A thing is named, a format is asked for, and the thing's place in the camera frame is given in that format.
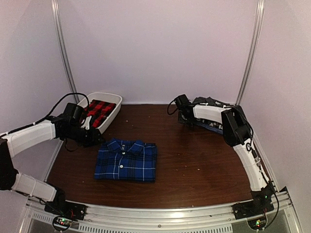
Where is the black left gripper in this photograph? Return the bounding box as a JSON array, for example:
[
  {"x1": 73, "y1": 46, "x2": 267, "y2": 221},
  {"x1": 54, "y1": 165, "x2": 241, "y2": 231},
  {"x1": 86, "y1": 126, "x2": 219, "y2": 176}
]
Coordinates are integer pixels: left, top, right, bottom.
[{"x1": 63, "y1": 124, "x2": 105, "y2": 148}]

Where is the black white graphic shirt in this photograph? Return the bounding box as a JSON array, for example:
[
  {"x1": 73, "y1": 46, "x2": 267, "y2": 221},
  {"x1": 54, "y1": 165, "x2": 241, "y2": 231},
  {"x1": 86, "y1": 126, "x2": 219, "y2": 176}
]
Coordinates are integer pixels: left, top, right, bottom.
[{"x1": 196, "y1": 119, "x2": 223, "y2": 131}]

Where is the dark grey striped shirt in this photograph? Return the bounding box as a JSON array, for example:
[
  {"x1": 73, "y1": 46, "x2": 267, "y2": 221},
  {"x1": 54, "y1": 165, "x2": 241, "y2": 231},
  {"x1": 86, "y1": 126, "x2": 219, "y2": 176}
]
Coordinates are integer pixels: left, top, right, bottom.
[{"x1": 192, "y1": 97, "x2": 233, "y2": 108}]

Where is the blue checked shirt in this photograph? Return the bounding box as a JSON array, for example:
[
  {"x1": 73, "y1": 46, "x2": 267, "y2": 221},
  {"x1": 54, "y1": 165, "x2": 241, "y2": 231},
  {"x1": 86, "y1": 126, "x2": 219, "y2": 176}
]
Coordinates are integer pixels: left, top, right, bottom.
[{"x1": 194, "y1": 122, "x2": 223, "y2": 135}]

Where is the blue plaid long sleeve shirt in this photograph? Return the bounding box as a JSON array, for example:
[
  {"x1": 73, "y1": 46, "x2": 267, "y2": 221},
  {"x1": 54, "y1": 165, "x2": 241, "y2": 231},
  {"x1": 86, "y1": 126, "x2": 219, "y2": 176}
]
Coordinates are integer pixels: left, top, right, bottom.
[{"x1": 94, "y1": 138, "x2": 158, "y2": 183}]

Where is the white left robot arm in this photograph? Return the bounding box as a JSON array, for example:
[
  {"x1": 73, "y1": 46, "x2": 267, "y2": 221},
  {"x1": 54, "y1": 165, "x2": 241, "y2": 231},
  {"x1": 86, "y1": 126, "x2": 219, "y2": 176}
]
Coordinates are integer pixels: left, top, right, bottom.
[{"x1": 0, "y1": 117, "x2": 110, "y2": 216}]

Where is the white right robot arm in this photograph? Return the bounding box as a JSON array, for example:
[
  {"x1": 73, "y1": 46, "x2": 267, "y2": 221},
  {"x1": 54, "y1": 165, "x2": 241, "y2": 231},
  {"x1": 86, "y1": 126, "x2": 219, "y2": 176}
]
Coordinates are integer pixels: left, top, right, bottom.
[{"x1": 175, "y1": 99, "x2": 274, "y2": 215}]

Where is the red black plaid shirt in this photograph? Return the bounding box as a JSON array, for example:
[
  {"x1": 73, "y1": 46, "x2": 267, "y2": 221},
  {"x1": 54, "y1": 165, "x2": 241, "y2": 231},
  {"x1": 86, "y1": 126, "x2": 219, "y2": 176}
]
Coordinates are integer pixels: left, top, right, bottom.
[{"x1": 82, "y1": 100, "x2": 116, "y2": 128}]

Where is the white plastic basket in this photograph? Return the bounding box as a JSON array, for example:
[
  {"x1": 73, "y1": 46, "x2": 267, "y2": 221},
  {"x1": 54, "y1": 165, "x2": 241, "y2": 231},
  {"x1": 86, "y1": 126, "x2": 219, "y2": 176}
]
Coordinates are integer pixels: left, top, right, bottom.
[{"x1": 78, "y1": 92, "x2": 122, "y2": 133}]

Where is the left circuit board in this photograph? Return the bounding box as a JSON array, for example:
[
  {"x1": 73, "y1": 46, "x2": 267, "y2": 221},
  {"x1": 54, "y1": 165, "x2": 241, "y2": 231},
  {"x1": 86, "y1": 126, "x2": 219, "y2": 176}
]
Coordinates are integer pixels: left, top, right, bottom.
[{"x1": 52, "y1": 216, "x2": 73, "y2": 231}]

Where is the circuit board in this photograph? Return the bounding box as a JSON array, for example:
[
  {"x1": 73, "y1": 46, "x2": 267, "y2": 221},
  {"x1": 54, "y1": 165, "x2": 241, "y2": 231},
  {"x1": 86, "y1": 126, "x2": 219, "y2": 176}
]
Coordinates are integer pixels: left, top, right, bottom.
[
  {"x1": 247, "y1": 217, "x2": 267, "y2": 231},
  {"x1": 52, "y1": 216, "x2": 73, "y2": 231}
]

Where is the right circuit board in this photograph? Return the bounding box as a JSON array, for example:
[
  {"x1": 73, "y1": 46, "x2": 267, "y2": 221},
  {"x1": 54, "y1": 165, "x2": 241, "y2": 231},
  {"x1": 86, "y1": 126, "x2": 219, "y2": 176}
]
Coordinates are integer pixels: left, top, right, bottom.
[{"x1": 247, "y1": 217, "x2": 267, "y2": 231}]

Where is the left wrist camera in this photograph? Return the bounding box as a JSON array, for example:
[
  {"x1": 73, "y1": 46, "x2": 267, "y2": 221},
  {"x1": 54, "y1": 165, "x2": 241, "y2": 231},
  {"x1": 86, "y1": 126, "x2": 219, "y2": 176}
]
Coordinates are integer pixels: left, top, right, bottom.
[{"x1": 61, "y1": 103, "x2": 89, "y2": 127}]

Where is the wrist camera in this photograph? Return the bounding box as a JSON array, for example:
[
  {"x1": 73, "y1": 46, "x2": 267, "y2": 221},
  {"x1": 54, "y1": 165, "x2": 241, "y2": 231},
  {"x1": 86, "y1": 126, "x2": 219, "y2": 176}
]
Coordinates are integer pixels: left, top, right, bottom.
[
  {"x1": 61, "y1": 103, "x2": 89, "y2": 127},
  {"x1": 173, "y1": 94, "x2": 191, "y2": 109}
]

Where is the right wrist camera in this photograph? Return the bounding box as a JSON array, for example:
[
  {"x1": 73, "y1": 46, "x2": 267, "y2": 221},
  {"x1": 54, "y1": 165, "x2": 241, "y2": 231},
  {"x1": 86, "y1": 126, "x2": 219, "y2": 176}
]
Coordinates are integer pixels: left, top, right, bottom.
[{"x1": 173, "y1": 94, "x2": 191, "y2": 109}]

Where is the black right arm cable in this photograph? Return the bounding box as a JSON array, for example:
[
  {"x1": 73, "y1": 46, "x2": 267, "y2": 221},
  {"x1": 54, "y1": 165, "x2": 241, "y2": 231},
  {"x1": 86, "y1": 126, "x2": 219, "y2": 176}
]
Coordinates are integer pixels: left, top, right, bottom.
[{"x1": 166, "y1": 99, "x2": 182, "y2": 116}]

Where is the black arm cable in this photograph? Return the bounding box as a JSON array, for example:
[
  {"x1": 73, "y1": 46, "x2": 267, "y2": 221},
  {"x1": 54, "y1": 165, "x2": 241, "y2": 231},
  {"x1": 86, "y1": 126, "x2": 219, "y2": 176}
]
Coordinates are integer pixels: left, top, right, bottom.
[
  {"x1": 34, "y1": 93, "x2": 89, "y2": 127},
  {"x1": 166, "y1": 99, "x2": 182, "y2": 116}
]

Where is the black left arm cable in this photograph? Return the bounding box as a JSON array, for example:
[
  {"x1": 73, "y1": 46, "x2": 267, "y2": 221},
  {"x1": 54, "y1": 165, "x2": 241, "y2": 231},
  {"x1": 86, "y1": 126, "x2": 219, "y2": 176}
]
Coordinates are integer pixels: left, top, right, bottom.
[{"x1": 34, "y1": 93, "x2": 89, "y2": 127}]

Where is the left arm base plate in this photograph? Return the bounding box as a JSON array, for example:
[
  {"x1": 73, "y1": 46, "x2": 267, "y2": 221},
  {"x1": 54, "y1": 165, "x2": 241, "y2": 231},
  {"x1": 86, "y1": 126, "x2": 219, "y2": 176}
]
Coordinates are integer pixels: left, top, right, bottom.
[{"x1": 42, "y1": 196, "x2": 86, "y2": 220}]

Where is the aluminium front rail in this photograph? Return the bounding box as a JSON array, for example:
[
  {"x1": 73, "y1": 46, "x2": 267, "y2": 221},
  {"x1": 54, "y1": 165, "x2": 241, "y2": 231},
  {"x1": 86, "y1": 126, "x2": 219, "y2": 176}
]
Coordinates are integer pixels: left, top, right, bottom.
[{"x1": 23, "y1": 190, "x2": 296, "y2": 233}]

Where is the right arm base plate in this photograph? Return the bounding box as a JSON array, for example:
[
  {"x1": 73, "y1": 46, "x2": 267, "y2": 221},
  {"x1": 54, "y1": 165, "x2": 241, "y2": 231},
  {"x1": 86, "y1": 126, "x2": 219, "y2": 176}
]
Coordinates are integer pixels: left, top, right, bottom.
[{"x1": 232, "y1": 200, "x2": 275, "y2": 220}]

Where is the aluminium corner post left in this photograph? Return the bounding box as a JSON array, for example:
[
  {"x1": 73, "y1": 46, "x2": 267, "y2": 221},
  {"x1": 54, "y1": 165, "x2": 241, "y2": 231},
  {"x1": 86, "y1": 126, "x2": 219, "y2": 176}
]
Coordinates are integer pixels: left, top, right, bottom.
[{"x1": 51, "y1": 0, "x2": 80, "y2": 103}]

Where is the aluminium corner post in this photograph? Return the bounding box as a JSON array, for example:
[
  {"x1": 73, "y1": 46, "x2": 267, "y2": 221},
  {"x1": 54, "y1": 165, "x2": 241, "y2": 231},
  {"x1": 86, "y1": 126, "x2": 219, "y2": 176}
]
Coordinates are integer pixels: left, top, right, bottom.
[
  {"x1": 236, "y1": 0, "x2": 265, "y2": 105},
  {"x1": 51, "y1": 0, "x2": 80, "y2": 103}
]

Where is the aluminium corner post right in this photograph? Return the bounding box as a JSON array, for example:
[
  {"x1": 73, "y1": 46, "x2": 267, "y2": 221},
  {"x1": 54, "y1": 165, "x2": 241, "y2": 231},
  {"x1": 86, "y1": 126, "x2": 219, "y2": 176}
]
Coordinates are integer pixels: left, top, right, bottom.
[{"x1": 236, "y1": 0, "x2": 265, "y2": 105}]

